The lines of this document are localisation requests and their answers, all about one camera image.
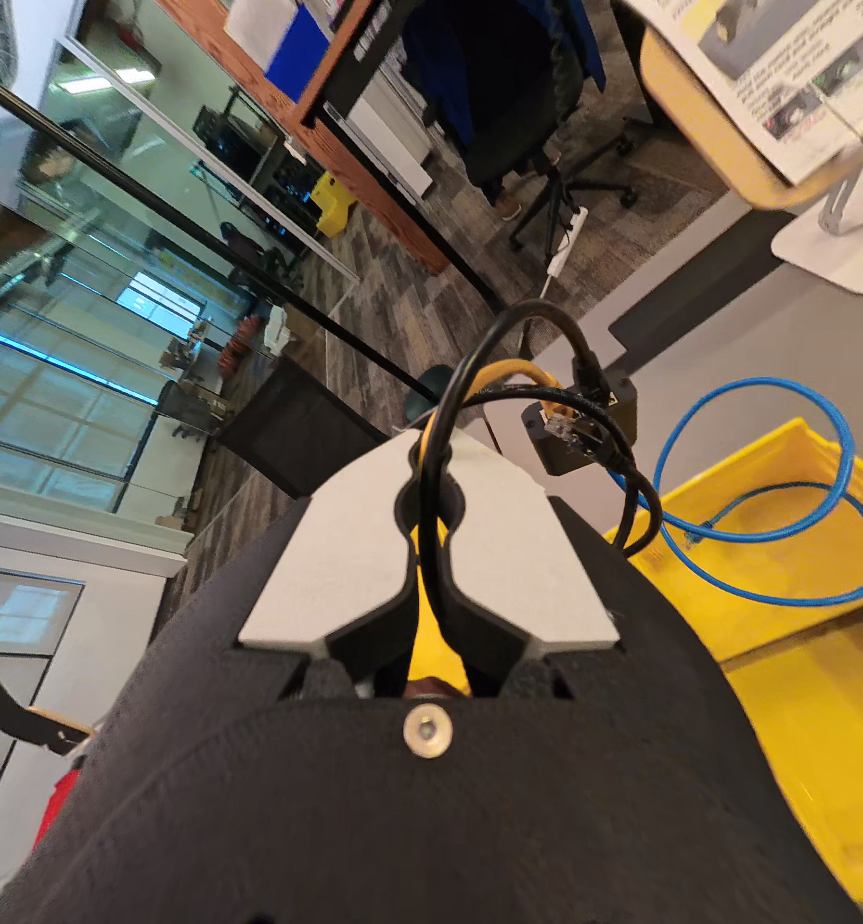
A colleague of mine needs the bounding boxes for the white power strip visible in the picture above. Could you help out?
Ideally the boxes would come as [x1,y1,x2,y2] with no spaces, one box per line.
[545,205,591,279]

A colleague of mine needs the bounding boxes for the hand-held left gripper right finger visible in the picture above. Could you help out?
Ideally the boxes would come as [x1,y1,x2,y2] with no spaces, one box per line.
[442,429,620,661]

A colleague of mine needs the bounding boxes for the black ethernet cable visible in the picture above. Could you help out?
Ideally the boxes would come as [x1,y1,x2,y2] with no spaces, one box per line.
[417,299,663,665]

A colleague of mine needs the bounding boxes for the yellow ethernet cable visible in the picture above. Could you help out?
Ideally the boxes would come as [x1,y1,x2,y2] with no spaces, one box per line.
[415,359,578,463]

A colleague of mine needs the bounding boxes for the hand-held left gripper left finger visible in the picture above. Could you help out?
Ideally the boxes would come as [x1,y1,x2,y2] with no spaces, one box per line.
[238,429,421,661]

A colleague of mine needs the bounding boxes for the blue ethernet cable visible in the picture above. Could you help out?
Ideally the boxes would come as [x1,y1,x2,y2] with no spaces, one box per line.
[608,377,863,607]

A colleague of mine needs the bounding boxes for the office chair with blue jacket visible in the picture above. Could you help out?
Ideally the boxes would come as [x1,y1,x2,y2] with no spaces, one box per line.
[402,0,638,254]

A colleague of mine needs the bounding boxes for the yellow plastic bin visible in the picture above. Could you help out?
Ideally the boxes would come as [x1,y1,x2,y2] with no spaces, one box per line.
[605,417,863,903]

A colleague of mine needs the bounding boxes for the long wooden counter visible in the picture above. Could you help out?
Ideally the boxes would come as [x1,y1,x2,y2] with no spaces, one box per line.
[153,0,452,277]

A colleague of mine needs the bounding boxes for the black mesh waste bin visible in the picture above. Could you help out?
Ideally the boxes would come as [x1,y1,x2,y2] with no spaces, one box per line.
[218,354,390,499]

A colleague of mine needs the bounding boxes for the black pole stand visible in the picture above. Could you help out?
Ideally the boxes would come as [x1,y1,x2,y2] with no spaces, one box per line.
[0,68,455,427]

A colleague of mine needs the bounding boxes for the white document stand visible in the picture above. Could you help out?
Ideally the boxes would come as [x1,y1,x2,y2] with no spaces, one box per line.
[641,0,863,295]

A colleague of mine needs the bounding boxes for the printed instruction sheet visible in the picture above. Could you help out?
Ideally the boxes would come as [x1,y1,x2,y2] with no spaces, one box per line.
[622,0,863,187]

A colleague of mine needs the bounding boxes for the black network adapter box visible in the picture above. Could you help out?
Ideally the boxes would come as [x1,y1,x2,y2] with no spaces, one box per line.
[521,370,638,476]

